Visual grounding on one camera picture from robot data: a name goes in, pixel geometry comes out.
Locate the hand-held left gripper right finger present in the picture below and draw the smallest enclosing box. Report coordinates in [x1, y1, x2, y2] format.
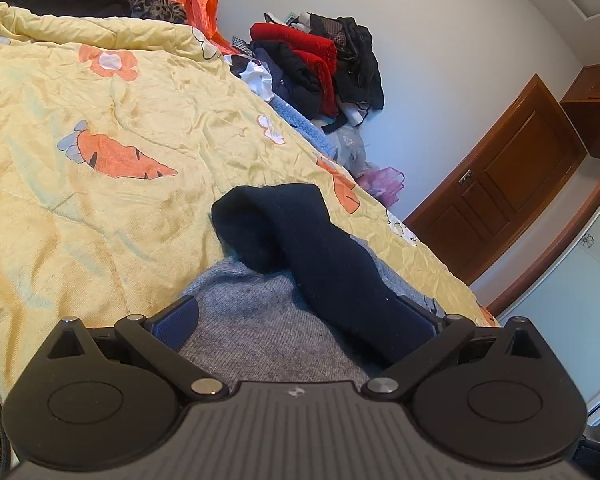
[362, 296, 538, 401]

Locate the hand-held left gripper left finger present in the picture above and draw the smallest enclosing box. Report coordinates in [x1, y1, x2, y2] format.
[45, 296, 230, 401]

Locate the grey and navy knit sweater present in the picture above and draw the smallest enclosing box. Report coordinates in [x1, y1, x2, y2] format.
[180, 183, 448, 386]

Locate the yellow carrot print blanket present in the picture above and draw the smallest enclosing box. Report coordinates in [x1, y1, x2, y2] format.
[0, 0, 501, 471]

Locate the purple plastic bag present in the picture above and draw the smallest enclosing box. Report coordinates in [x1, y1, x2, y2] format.
[357, 166, 406, 206]

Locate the wooden door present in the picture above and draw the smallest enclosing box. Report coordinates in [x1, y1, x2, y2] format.
[404, 74, 588, 286]

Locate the clear plastic bag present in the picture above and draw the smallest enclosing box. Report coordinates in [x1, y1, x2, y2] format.
[330, 125, 381, 176]

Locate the blue knitted cloth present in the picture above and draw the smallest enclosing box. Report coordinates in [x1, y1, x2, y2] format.
[270, 95, 338, 158]

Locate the white crumpled cloth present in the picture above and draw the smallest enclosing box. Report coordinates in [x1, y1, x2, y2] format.
[240, 59, 275, 98]

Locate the black mesh garment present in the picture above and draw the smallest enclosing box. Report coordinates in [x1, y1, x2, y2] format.
[332, 16, 385, 111]

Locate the wooden cabinet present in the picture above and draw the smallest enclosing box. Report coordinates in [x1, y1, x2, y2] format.
[560, 61, 600, 162]

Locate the navy jacket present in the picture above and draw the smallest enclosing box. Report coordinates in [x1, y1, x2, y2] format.
[230, 42, 323, 106]

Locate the red garment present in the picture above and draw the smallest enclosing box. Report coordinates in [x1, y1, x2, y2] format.
[250, 22, 338, 116]

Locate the leopard print cloth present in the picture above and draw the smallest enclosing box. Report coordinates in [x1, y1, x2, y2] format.
[131, 0, 188, 25]

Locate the wooden door frame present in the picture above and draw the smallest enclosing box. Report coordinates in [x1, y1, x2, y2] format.
[485, 157, 600, 318]

